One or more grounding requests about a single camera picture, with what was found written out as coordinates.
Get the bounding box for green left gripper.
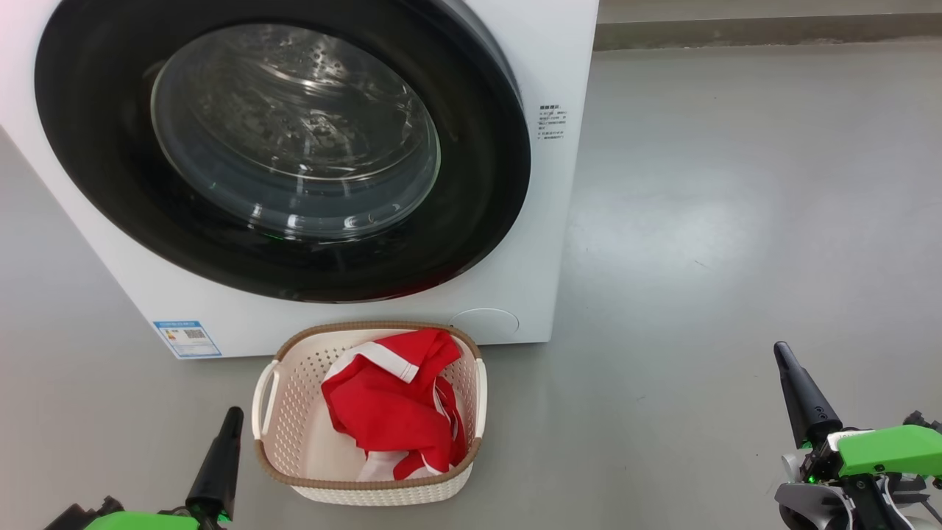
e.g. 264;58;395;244
83;406;245;530

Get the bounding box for cream perforated laundry basket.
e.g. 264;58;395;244
252;321;488;507

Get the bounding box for red white garment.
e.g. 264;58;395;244
321;329;468;481

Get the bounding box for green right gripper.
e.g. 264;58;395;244
772;341;942;485

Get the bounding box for white washing machine body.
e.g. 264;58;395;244
0;0;601;361

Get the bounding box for blue energy label sticker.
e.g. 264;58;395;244
153;320;222;359

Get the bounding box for black round glass washer door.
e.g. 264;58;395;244
33;0;532;304

